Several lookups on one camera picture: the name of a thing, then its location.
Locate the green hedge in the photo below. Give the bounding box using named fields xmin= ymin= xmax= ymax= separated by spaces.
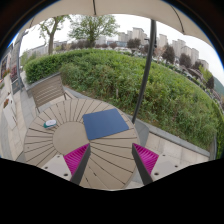
xmin=25 ymin=49 xmax=224 ymax=154

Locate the dark umbrella pole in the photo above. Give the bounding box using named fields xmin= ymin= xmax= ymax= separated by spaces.
xmin=132 ymin=19 xmax=156 ymax=124

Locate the beige patio umbrella canopy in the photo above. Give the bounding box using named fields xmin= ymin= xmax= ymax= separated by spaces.
xmin=21 ymin=0 xmax=212 ymax=46

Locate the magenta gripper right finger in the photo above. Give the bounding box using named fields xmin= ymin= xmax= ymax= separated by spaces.
xmin=132 ymin=143 xmax=159 ymax=185

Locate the woven beige patio chair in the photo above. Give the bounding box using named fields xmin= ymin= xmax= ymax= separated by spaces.
xmin=31 ymin=73 xmax=74 ymax=112

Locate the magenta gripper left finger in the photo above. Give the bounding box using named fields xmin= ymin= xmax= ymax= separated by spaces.
xmin=64 ymin=144 xmax=91 ymax=185

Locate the blue mouse pad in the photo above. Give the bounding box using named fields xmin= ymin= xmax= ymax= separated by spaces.
xmin=83 ymin=109 xmax=129 ymax=140

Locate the white teal computer mouse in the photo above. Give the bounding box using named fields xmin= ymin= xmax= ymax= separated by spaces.
xmin=43 ymin=120 xmax=57 ymax=129

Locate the round slatted beige table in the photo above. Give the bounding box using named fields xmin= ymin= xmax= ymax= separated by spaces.
xmin=24 ymin=99 xmax=139 ymax=190

